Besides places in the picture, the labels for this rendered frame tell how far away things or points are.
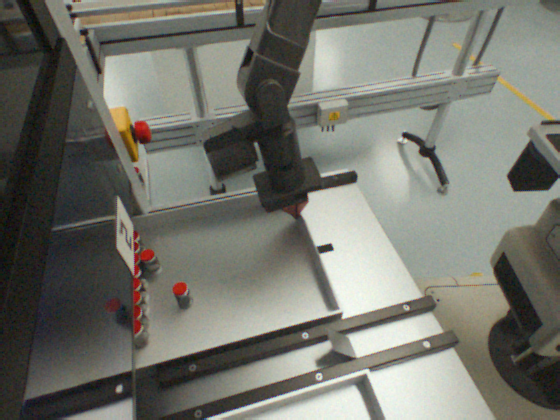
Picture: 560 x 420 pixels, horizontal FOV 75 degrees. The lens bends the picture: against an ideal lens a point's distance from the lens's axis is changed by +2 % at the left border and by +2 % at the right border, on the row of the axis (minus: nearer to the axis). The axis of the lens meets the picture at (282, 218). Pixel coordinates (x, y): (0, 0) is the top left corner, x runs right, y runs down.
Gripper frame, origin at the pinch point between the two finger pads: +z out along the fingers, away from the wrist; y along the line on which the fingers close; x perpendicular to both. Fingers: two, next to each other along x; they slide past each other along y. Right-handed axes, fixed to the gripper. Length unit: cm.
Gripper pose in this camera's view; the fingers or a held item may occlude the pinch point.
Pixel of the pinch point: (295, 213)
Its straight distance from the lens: 63.6
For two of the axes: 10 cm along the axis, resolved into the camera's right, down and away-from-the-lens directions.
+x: 2.7, 7.4, -6.2
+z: 1.7, 5.9, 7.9
